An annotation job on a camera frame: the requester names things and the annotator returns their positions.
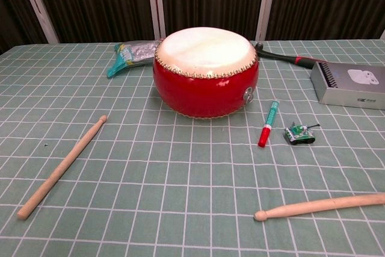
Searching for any green marker with red cap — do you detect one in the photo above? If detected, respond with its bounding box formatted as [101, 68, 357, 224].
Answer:
[257, 99, 280, 148]

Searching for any black red-handled hammer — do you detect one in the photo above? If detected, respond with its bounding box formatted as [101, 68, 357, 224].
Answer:
[254, 42, 327, 70]

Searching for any silver earbuds box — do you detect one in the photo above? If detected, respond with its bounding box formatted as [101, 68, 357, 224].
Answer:
[310, 61, 385, 110]

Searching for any small green toy tank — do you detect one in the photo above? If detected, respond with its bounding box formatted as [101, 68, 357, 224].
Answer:
[284, 120, 321, 146]

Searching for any wooden drumstick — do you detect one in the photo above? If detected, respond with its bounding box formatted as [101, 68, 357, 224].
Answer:
[17, 114, 108, 220]
[253, 193, 385, 221]

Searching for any teal silver snack bag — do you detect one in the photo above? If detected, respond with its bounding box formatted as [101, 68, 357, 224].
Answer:
[106, 39, 165, 79]

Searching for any white screen frame post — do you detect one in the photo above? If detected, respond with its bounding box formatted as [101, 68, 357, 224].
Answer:
[255, 0, 279, 42]
[146, 0, 167, 40]
[14, 0, 60, 44]

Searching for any red drum with white skin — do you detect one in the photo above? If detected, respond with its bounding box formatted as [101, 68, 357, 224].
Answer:
[152, 27, 259, 119]

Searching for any green checked tablecloth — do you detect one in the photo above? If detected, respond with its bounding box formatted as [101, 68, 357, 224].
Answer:
[0, 39, 385, 257]

